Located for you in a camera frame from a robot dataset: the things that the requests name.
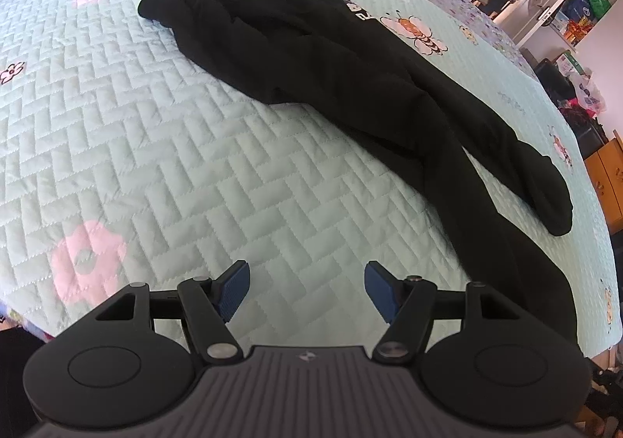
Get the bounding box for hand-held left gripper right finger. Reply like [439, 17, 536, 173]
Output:
[364, 260, 527, 365]

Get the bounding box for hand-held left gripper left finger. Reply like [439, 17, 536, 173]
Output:
[95, 260, 252, 365]

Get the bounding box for black pants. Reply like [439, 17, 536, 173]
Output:
[137, 0, 578, 348]

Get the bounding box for mint quilted bee bedspread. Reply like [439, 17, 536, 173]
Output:
[0, 0, 618, 357]

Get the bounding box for wooden dresser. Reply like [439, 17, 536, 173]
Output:
[583, 135, 623, 230]

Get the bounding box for black sofa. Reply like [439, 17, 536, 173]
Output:
[533, 58, 610, 157]

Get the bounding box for white plastic bag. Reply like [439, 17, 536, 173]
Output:
[568, 72, 607, 114]

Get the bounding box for pile of colourful bags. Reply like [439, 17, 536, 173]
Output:
[555, 0, 612, 46]

